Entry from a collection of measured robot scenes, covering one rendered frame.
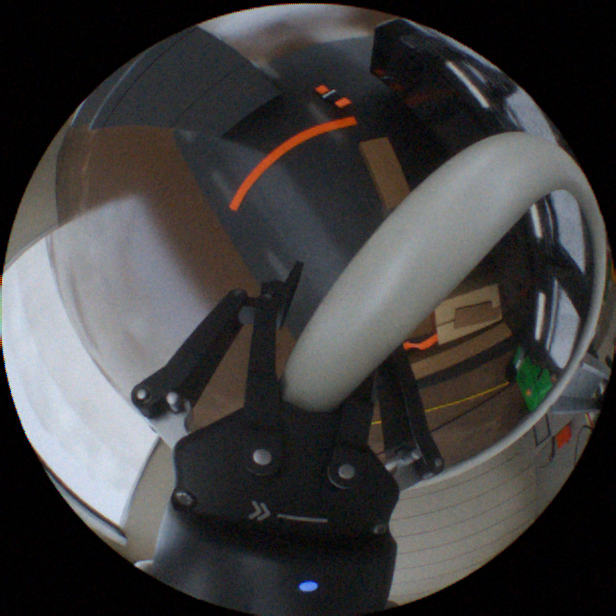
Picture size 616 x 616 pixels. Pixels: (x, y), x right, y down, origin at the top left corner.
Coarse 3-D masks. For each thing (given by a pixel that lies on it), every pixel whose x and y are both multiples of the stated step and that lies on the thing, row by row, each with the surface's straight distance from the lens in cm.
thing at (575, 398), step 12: (588, 360) 49; (576, 372) 53; (588, 372) 60; (600, 372) 58; (576, 384) 58; (588, 384) 67; (564, 396) 57; (576, 396) 65; (588, 396) 76; (552, 408) 48; (564, 408) 54; (576, 408) 62; (588, 408) 74
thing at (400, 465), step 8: (416, 448) 10; (392, 456) 10; (400, 456) 10; (408, 456) 10; (416, 456) 10; (392, 464) 10; (400, 464) 10; (408, 464) 10; (392, 472) 10; (400, 472) 10; (408, 472) 10; (416, 472) 11; (400, 480) 10; (408, 480) 10; (416, 480) 10; (424, 480) 11; (400, 488) 10
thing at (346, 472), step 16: (368, 384) 10; (352, 400) 9; (368, 400) 9; (352, 416) 8; (368, 416) 9; (336, 432) 8; (352, 432) 8; (368, 432) 8; (336, 448) 7; (352, 448) 7; (336, 464) 7; (352, 464) 7; (320, 480) 7; (336, 480) 7; (352, 480) 7
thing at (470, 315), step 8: (496, 288) 109; (496, 296) 112; (480, 304) 108; (488, 304) 111; (496, 304) 114; (456, 312) 102; (464, 312) 105; (472, 312) 107; (480, 312) 110; (488, 312) 114; (496, 312) 118; (456, 320) 105; (464, 320) 107; (472, 320) 110; (480, 320) 113; (488, 320) 117; (456, 328) 108
